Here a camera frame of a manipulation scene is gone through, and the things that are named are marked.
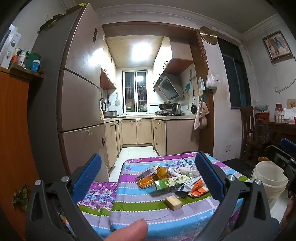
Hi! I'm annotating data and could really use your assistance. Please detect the kitchen window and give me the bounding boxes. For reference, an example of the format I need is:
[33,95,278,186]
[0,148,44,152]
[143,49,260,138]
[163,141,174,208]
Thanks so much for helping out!
[122,70,148,114]

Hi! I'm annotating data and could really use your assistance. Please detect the flower wall sticker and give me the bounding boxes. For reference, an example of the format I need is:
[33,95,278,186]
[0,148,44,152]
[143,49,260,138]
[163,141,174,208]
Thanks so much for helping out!
[184,70,197,93]

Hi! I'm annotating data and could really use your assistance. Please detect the beige lower kitchen cabinets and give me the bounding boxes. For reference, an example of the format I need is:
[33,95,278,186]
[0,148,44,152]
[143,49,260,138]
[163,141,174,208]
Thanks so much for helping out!
[102,118,197,169]

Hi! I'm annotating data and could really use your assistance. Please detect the green carton box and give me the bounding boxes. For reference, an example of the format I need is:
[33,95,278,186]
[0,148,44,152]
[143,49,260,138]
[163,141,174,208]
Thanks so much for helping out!
[154,175,193,194]

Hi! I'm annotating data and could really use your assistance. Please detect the white tissue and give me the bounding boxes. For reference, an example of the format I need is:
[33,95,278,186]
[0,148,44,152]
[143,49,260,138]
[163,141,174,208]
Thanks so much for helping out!
[168,166,200,179]

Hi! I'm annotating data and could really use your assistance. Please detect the white snack wrapper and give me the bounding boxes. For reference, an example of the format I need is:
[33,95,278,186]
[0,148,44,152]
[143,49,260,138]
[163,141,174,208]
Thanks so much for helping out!
[176,176,203,193]

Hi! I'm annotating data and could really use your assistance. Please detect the orange white packet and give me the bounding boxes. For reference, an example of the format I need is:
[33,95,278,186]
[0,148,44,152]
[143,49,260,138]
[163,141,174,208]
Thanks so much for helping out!
[188,180,210,198]

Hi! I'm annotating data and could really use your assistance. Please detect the grey white small box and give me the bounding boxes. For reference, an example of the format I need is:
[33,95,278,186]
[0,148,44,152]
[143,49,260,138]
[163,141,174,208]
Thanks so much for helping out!
[136,167,159,179]

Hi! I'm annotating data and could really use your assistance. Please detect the red pot with plastic flowers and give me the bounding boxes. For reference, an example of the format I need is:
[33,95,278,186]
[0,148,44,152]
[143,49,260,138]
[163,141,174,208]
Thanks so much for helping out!
[253,100,271,120]

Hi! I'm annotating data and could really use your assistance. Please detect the person's right hand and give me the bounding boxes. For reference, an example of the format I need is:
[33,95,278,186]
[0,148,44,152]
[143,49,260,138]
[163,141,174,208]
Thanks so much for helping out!
[279,192,296,233]

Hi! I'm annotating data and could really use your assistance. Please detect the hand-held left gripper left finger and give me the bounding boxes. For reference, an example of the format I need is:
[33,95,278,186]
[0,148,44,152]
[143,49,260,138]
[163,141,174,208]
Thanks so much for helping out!
[25,153,103,241]

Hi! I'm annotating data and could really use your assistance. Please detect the white wall cable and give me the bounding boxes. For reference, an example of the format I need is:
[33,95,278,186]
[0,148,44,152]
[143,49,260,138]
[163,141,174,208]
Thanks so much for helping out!
[274,56,296,94]

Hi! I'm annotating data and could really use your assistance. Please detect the white spray bottle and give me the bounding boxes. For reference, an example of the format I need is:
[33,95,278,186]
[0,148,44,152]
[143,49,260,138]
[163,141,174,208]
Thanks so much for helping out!
[17,49,27,67]

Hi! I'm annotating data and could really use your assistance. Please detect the orange foil packet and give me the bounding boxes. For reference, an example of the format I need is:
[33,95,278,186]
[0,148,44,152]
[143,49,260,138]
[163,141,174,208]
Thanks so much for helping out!
[138,176,155,189]

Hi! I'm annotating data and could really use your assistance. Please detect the white appliance box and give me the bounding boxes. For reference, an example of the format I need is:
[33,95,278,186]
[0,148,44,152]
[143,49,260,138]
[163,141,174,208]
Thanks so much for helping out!
[0,25,22,69]

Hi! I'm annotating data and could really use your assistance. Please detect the floral striped tablecloth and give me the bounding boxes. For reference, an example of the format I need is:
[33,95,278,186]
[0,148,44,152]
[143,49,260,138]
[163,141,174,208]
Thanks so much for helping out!
[66,155,252,241]

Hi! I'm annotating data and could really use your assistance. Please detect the framed wall picture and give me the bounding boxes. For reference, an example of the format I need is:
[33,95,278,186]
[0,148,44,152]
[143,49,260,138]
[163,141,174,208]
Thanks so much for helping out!
[262,31,293,62]

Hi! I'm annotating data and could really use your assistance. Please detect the beige refrigerator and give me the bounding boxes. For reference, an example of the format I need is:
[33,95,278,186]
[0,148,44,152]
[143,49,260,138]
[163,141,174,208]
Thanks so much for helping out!
[29,2,109,186]

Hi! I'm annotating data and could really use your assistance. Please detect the pale yellow block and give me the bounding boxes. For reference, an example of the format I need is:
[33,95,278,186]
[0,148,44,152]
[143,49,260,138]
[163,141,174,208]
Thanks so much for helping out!
[165,195,182,211]

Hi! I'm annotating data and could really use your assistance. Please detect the black wok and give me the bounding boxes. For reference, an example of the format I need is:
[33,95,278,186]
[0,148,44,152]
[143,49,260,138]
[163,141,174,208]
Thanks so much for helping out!
[150,101,173,111]

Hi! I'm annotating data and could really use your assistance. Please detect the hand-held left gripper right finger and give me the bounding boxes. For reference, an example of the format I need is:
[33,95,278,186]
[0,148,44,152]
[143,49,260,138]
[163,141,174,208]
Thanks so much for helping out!
[195,152,273,241]

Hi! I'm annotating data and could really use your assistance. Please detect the steel range hood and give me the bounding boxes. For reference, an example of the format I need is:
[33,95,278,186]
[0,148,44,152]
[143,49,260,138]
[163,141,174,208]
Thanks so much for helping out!
[153,74,185,100]

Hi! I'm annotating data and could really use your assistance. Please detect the orange wooden cabinet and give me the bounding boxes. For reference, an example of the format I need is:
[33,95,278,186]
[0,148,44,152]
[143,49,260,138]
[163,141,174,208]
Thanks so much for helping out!
[0,68,44,234]

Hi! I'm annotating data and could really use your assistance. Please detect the large upper kitchen cabinet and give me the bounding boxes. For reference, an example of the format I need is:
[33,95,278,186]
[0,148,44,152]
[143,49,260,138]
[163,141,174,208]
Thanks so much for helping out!
[153,37,194,75]

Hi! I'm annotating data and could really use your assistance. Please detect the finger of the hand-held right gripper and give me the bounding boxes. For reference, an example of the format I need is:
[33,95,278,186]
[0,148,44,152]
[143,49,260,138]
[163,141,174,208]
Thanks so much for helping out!
[265,145,296,172]
[280,138,296,154]

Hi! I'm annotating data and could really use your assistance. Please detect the amber clear wrapper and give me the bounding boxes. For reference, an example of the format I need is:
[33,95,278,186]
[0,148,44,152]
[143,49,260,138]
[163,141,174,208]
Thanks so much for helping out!
[156,165,167,179]

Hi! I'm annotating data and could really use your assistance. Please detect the dark wooden dining table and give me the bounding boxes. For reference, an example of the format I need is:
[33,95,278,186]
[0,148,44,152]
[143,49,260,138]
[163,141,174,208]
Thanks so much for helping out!
[254,117,296,150]

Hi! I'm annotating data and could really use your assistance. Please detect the gas stove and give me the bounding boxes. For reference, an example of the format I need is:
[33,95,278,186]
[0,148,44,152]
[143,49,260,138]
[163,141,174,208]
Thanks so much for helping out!
[154,110,185,116]

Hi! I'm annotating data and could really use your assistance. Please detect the white plastic bags pile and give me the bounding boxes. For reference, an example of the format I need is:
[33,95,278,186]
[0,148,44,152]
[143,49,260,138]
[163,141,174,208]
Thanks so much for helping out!
[283,107,296,122]

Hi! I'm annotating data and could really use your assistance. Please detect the dried leaf bunch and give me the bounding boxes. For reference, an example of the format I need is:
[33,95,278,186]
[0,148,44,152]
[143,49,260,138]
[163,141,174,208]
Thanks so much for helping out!
[12,184,30,212]

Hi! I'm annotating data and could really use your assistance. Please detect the dark wooden chair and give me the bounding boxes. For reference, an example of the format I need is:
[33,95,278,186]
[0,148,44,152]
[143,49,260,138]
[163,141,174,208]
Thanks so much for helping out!
[239,105,262,163]

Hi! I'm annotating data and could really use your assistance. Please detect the gold wall clock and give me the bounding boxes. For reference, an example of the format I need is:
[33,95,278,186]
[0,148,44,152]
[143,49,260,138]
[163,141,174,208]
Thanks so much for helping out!
[199,26,218,45]

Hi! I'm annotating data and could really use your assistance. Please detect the dark room window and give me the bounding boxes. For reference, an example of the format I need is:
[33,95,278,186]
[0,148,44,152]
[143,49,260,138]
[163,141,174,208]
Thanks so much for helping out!
[218,38,252,110]

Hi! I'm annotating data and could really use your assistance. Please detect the white plastic bucket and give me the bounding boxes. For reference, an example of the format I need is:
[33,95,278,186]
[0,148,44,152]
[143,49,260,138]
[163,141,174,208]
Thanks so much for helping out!
[251,161,289,210]

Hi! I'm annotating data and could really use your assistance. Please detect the dried leafy sprig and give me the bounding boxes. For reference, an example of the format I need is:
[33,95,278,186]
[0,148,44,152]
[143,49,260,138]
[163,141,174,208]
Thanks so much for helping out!
[39,2,86,32]

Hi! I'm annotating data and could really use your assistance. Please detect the ceiling light panel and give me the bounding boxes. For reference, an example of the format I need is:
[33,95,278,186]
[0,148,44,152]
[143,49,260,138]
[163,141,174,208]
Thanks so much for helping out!
[130,42,158,65]

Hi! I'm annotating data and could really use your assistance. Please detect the hanging face masks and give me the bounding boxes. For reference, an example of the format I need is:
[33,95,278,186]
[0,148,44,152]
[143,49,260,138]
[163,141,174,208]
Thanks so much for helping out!
[198,77,206,96]

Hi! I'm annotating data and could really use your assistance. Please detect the hanging white plastic bag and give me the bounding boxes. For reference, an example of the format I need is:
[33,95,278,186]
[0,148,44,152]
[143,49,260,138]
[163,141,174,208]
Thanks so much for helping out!
[206,69,218,89]

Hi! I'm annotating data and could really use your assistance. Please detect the person's left hand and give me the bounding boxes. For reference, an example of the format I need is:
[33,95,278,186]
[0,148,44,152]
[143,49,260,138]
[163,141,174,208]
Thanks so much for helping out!
[104,219,148,241]

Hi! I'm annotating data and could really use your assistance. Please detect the black jacket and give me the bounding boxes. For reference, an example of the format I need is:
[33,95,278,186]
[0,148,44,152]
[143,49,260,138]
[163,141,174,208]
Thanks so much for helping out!
[221,158,257,180]

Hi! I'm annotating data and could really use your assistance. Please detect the small upper kitchen cabinet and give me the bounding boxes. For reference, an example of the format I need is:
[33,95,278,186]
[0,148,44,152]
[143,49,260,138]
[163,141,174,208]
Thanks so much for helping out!
[100,67,117,90]

